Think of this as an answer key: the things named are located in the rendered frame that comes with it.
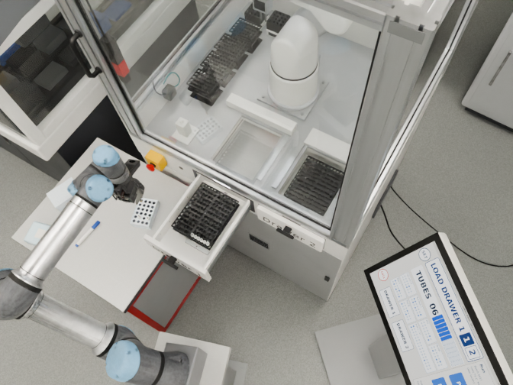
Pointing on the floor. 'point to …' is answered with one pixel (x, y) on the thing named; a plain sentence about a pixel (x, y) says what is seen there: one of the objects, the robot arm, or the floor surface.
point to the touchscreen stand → (359, 354)
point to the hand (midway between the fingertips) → (138, 194)
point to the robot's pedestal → (221, 356)
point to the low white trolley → (124, 249)
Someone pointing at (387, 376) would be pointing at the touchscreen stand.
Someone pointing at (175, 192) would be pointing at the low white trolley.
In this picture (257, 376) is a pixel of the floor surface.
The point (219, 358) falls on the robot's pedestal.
